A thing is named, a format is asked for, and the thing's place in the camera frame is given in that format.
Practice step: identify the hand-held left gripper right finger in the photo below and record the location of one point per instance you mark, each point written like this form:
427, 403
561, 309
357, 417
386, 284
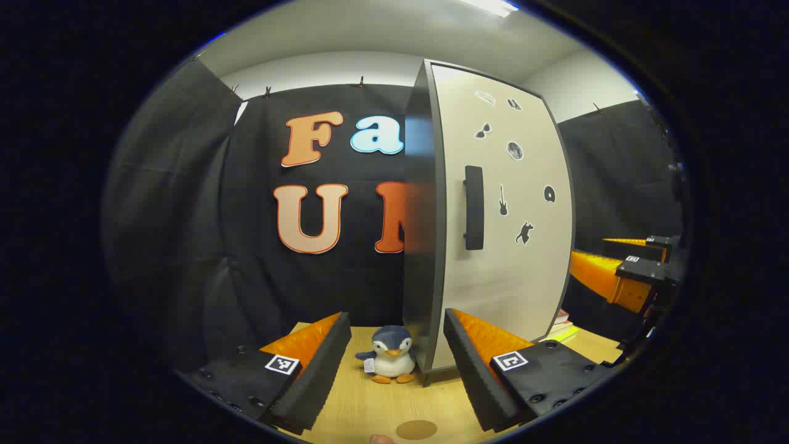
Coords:
474, 370

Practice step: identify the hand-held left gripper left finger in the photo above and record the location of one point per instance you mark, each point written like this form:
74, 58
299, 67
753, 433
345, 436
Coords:
320, 364

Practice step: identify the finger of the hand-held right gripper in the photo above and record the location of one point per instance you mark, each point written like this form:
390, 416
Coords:
647, 271
659, 245

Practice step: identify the brown round coaster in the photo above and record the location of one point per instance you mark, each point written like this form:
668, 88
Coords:
416, 430

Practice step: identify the white cabinet door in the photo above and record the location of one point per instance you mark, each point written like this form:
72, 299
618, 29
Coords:
530, 283

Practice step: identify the plush penguin toy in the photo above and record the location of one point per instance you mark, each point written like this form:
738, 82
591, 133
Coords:
394, 361

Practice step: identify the pink book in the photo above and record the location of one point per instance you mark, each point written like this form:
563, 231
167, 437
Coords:
562, 317

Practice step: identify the black backdrop cloth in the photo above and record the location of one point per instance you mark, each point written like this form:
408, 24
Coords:
185, 216

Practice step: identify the ceiling light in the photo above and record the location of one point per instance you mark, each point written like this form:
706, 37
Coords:
490, 6

